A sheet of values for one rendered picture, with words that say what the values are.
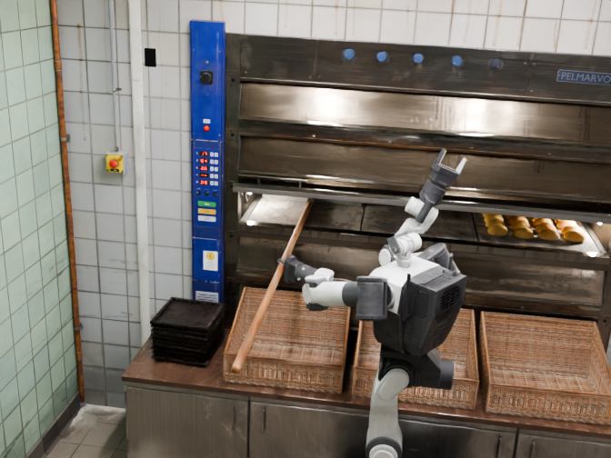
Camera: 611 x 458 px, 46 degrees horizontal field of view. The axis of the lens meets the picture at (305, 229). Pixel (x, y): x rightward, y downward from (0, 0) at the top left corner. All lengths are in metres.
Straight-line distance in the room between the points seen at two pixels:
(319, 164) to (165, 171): 0.77
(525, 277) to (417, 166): 0.76
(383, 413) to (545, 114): 1.52
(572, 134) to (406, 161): 0.74
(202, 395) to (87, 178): 1.24
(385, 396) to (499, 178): 1.22
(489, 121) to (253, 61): 1.12
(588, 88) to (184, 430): 2.42
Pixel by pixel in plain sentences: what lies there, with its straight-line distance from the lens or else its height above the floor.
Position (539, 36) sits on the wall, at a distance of 3.38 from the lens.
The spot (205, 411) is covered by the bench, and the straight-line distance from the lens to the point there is 3.50.
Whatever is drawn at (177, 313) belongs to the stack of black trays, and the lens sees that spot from 3.62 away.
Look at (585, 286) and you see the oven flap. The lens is 3.74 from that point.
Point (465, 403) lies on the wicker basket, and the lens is 3.39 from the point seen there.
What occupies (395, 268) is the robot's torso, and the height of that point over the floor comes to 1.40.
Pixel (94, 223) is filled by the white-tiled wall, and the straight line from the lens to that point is 3.88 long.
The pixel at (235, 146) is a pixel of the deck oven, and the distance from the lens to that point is 3.52.
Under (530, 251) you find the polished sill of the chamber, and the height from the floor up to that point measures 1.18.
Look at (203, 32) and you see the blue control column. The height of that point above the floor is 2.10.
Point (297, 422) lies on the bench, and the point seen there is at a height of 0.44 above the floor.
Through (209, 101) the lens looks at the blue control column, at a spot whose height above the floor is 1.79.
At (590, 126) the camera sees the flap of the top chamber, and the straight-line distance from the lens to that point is 3.49.
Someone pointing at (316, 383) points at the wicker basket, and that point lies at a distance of 3.36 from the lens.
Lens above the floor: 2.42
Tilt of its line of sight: 20 degrees down
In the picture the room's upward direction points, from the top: 3 degrees clockwise
